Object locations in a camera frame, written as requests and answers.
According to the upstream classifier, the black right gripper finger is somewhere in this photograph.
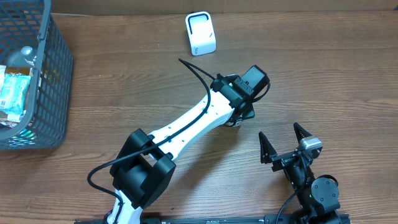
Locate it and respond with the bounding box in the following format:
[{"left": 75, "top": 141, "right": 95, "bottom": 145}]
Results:
[
  {"left": 259, "top": 131, "right": 277, "bottom": 164},
  {"left": 294, "top": 122, "right": 312, "bottom": 142}
]

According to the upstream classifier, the green lid jar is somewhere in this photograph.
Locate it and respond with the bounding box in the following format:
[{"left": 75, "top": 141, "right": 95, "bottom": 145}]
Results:
[{"left": 224, "top": 120, "right": 242, "bottom": 127}]

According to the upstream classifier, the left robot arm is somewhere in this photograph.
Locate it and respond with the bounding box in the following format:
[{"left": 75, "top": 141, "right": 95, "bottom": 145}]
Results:
[{"left": 104, "top": 65, "right": 271, "bottom": 223}]

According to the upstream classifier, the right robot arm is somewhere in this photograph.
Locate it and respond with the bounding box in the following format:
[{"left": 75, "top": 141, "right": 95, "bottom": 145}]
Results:
[{"left": 259, "top": 123, "right": 351, "bottom": 224}]

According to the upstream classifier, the white barcode scanner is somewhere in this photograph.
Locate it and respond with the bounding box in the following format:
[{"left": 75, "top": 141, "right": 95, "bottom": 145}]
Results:
[{"left": 185, "top": 11, "right": 216, "bottom": 56}]

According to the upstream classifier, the clear plastic bottle grey cap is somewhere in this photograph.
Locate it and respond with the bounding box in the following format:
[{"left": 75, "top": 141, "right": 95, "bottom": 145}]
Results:
[{"left": 6, "top": 45, "right": 37, "bottom": 68}]

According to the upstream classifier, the dark grey plastic basket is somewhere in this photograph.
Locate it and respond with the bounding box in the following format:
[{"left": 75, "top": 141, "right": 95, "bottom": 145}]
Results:
[{"left": 1, "top": 0, "right": 74, "bottom": 150}]

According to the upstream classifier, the mint green wipes pack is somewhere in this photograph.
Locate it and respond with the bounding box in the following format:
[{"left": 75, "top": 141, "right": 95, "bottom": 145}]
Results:
[{"left": 1, "top": 73, "right": 31, "bottom": 115}]

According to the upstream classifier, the brown patterned snack bag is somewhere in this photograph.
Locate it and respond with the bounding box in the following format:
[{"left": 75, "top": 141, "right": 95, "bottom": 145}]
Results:
[{"left": 1, "top": 111, "right": 24, "bottom": 128}]

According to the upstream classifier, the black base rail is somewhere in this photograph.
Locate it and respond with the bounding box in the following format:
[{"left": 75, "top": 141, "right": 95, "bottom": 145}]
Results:
[{"left": 74, "top": 213, "right": 352, "bottom": 224}]

